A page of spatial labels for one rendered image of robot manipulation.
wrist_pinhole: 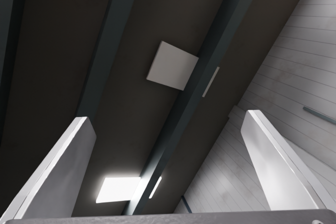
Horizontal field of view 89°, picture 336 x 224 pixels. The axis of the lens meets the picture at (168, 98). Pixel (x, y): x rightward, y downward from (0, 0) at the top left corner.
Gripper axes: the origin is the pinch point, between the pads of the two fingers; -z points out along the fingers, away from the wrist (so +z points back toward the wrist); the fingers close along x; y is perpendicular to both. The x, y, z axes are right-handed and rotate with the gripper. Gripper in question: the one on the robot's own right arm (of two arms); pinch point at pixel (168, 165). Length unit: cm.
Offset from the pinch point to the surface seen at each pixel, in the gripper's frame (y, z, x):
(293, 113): 193, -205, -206
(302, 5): 55, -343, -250
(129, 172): 312, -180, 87
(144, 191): 331, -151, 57
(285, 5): 54, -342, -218
